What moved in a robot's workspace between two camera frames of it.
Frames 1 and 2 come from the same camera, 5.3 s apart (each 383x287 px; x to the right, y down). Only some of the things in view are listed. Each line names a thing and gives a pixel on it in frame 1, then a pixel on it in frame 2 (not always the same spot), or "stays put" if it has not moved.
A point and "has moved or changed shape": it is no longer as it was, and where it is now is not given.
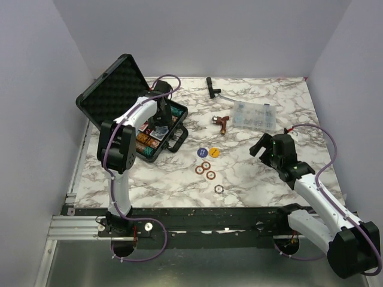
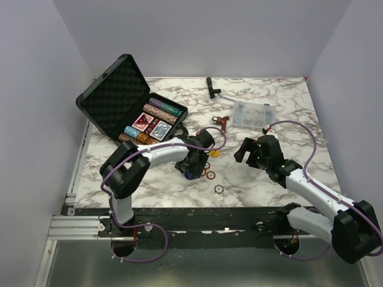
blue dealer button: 202,152 has moved or changed shape
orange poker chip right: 210,175 stays put
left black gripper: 166,121 → 197,170
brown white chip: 219,189 stays put
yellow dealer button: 214,152 stays put
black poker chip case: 114,88 stays put
